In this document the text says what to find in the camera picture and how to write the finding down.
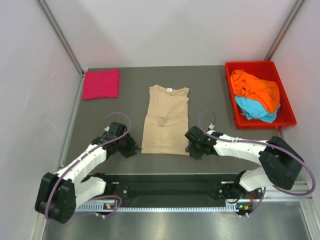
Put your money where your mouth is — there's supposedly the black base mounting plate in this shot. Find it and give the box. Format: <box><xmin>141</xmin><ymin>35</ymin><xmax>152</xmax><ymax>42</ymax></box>
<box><xmin>94</xmin><ymin>173</ymin><xmax>262</xmax><ymax>208</ymax></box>

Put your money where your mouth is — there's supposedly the red plastic bin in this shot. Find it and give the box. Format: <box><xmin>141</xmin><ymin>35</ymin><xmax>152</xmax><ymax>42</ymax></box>
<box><xmin>224</xmin><ymin>60</ymin><xmax>298</xmax><ymax>130</ymax></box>

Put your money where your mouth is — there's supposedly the aluminium frame post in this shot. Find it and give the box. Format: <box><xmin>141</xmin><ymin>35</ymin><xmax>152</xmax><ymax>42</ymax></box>
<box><xmin>35</xmin><ymin>0</ymin><xmax>84</xmax><ymax>76</ymax></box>
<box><xmin>264</xmin><ymin>0</ymin><xmax>306</xmax><ymax>61</ymax></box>

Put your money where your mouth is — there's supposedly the blue t shirt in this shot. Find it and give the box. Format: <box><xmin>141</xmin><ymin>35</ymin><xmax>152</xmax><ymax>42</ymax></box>
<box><xmin>234</xmin><ymin>95</ymin><xmax>281</xmax><ymax>123</ymax></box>

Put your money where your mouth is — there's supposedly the right aluminium frame post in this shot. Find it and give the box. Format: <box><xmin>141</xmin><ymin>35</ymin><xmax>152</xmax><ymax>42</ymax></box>
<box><xmin>264</xmin><ymin>0</ymin><xmax>306</xmax><ymax>61</ymax></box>

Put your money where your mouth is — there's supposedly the grey slotted cable duct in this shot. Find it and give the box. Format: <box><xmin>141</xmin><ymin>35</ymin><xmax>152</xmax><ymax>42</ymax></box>
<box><xmin>75</xmin><ymin>201</ymin><xmax>239</xmax><ymax>213</ymax></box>

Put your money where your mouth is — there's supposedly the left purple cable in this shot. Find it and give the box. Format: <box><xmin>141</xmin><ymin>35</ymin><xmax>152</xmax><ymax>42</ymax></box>
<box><xmin>44</xmin><ymin>112</ymin><xmax>134</xmax><ymax>235</ymax></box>

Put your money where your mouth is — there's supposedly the folded pink t shirt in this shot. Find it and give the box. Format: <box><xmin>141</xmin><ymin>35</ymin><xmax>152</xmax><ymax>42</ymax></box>
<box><xmin>82</xmin><ymin>69</ymin><xmax>120</xmax><ymax>100</ymax></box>

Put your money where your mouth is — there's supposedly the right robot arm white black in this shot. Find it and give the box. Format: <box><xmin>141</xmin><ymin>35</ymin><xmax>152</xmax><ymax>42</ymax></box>
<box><xmin>185</xmin><ymin>126</ymin><xmax>305</xmax><ymax>198</ymax></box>

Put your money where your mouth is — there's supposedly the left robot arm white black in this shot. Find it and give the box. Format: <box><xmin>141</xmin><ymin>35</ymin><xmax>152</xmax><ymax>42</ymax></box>
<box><xmin>34</xmin><ymin>122</ymin><xmax>140</xmax><ymax>224</ymax></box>

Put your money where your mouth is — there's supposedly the beige t shirt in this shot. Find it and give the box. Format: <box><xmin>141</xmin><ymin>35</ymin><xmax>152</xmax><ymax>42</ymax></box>
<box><xmin>141</xmin><ymin>84</ymin><xmax>190</xmax><ymax>156</ymax></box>

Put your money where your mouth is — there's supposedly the aluminium rail profile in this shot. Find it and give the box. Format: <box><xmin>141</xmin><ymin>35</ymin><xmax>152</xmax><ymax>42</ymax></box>
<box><xmin>263</xmin><ymin>180</ymin><xmax>312</xmax><ymax>202</ymax></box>

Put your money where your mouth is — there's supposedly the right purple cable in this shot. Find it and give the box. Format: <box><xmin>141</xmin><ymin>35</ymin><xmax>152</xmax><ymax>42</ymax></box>
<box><xmin>198</xmin><ymin>110</ymin><xmax>316</xmax><ymax>218</ymax></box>

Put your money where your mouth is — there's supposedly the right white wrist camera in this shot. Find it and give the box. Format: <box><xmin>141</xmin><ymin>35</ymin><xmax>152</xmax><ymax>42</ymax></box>
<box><xmin>206</xmin><ymin>123</ymin><xmax>216</xmax><ymax>135</ymax></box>

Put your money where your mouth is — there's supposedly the orange t shirt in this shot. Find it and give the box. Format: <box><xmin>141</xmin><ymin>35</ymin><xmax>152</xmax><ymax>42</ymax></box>
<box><xmin>230</xmin><ymin>69</ymin><xmax>280</xmax><ymax>113</ymax></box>

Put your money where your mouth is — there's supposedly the purple cable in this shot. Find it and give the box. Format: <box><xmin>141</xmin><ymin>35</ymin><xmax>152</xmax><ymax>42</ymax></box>
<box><xmin>44</xmin><ymin>112</ymin><xmax>134</xmax><ymax>235</ymax></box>
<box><xmin>198</xmin><ymin>110</ymin><xmax>316</xmax><ymax>218</ymax></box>

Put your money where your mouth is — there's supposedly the left aluminium frame post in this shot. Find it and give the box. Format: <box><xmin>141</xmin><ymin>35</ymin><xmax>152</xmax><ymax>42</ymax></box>
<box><xmin>35</xmin><ymin>0</ymin><xmax>84</xmax><ymax>76</ymax></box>

